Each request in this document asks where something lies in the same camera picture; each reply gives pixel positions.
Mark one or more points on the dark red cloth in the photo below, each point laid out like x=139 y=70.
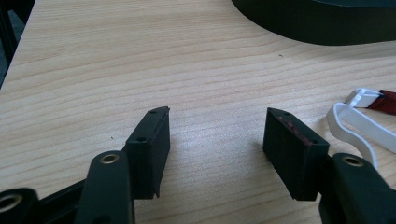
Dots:
x=385 y=102

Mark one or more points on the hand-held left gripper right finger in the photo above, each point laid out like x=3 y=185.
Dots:
x=299 y=155

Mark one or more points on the black round container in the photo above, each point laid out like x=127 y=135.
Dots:
x=323 y=21

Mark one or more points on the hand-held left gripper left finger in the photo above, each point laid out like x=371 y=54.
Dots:
x=146 y=155

